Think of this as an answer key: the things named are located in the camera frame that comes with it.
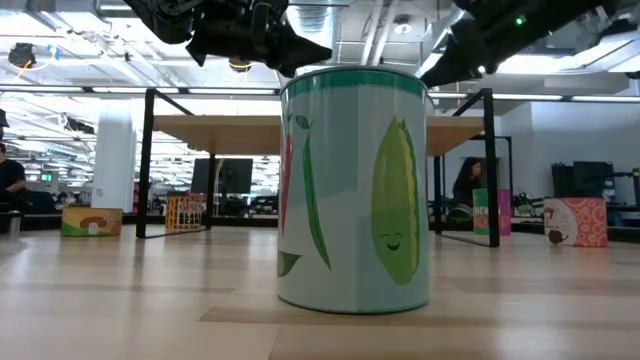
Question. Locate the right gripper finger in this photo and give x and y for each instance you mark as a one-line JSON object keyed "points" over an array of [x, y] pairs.
{"points": [[465, 55]]}

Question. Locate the vegetable print tall can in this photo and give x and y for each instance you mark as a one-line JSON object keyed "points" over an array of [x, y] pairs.
{"points": [[350, 200]]}

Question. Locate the blue labelled tin can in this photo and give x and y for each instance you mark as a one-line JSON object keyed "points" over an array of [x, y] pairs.
{"points": [[505, 215]]}

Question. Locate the pink red-patterned box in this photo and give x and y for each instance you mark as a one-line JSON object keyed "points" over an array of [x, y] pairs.
{"points": [[585, 220]]}

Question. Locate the mushroom print short can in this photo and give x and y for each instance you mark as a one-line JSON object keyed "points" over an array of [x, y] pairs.
{"points": [[90, 222]]}

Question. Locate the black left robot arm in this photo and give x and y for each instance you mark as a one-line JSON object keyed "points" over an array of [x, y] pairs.
{"points": [[160, 20]]}

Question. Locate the wooden shelf with black legs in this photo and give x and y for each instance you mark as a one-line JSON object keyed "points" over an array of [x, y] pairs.
{"points": [[225, 132]]}

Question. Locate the ceiling light strip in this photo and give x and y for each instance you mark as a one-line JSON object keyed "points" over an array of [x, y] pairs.
{"points": [[550, 97], [225, 91]]}

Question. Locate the black monitor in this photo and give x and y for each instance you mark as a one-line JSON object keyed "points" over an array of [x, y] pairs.
{"points": [[235, 175]]}

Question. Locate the person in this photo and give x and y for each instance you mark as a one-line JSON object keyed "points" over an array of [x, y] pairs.
{"points": [[467, 180], [10, 175]]}

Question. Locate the black equipment rack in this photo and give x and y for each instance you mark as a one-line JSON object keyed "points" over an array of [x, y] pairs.
{"points": [[590, 180]]}

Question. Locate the white pillar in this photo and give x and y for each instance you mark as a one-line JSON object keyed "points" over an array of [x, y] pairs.
{"points": [[114, 165]]}

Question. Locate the black ceiling device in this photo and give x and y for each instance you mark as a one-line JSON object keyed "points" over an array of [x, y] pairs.
{"points": [[21, 55]]}

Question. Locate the green exit sign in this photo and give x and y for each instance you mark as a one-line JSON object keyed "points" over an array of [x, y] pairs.
{"points": [[46, 177]]}

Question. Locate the silver air duct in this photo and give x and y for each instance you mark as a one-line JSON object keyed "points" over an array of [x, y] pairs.
{"points": [[436, 40], [315, 22]]}

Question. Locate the black ceiling dome camera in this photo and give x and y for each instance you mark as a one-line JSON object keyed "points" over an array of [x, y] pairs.
{"points": [[240, 68]]}

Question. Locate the black table frame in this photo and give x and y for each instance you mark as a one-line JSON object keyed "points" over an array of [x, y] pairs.
{"points": [[250, 221]]}

